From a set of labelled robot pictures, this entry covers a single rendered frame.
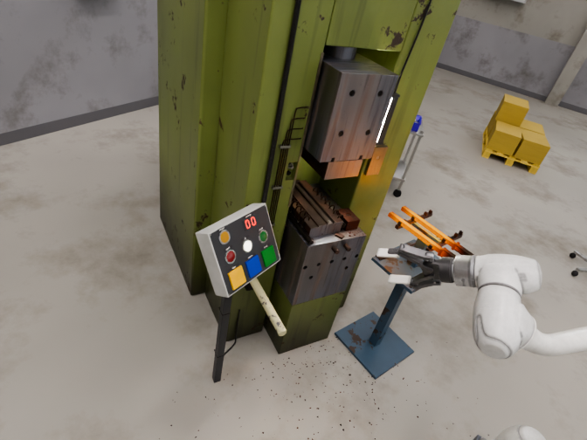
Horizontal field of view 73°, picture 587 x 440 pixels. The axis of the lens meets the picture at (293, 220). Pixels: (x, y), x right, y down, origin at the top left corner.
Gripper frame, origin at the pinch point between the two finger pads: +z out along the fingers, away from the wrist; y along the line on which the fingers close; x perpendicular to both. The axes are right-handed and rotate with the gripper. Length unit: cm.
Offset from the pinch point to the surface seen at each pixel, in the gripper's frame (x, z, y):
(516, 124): 514, 3, 313
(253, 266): 2, 62, 10
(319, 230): 46, 58, 36
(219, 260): -7, 64, -6
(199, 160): 56, 117, -11
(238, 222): 11, 63, -9
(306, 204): 61, 69, 31
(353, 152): 66, 33, 3
